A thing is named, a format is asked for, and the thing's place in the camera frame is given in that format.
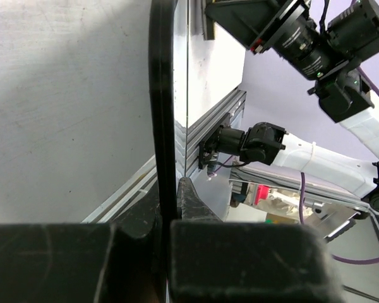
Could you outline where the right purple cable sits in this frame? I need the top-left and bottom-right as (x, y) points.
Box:
(298, 64), (379, 263)

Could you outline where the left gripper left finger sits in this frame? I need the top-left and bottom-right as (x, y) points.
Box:
(0, 185), (163, 302)

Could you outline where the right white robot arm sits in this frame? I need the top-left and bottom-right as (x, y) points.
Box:
(198, 1), (379, 214)

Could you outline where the small black-framed whiteboard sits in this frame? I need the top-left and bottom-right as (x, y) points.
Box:
(148, 1), (178, 302)

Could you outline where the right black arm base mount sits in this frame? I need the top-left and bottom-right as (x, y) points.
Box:
(198, 112), (245, 169)

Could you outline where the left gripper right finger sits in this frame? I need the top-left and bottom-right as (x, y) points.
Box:
(169, 177), (344, 302)

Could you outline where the aluminium rail frame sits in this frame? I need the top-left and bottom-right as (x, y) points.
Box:
(81, 90), (370, 228)

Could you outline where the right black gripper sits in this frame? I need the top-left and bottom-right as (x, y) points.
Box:
(204, 1), (379, 81)

